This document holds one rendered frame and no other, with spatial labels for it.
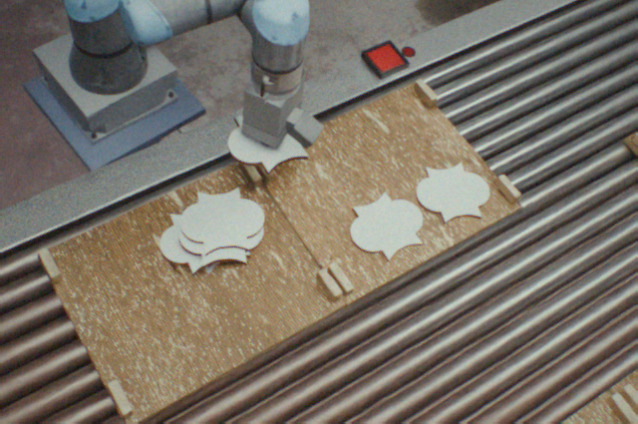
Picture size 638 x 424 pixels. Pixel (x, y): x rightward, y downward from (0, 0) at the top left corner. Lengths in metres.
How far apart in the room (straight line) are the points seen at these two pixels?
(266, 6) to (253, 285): 0.53
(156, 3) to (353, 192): 0.58
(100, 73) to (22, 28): 1.55
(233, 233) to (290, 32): 0.43
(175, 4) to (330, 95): 0.63
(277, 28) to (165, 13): 0.15
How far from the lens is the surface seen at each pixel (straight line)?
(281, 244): 1.45
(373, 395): 1.38
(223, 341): 1.37
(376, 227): 1.48
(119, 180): 1.55
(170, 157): 1.57
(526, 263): 1.55
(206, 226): 1.40
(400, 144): 1.60
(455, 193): 1.55
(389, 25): 3.15
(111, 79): 1.58
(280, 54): 1.13
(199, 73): 2.91
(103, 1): 1.46
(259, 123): 1.25
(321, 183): 1.52
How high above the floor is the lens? 2.20
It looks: 56 degrees down
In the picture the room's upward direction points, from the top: 11 degrees clockwise
